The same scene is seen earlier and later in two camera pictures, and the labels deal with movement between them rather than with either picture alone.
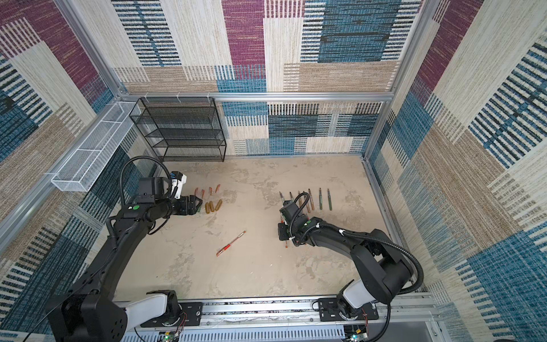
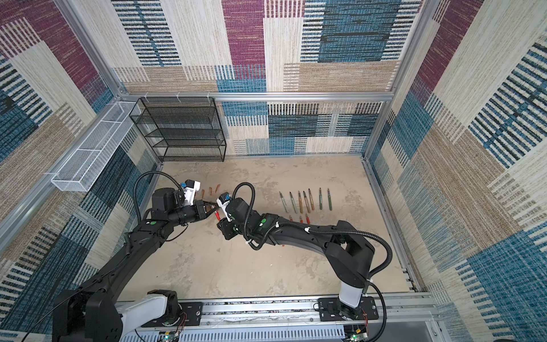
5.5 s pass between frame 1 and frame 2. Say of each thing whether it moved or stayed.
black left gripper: moved
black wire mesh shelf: stayed
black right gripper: moved
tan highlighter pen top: stayed
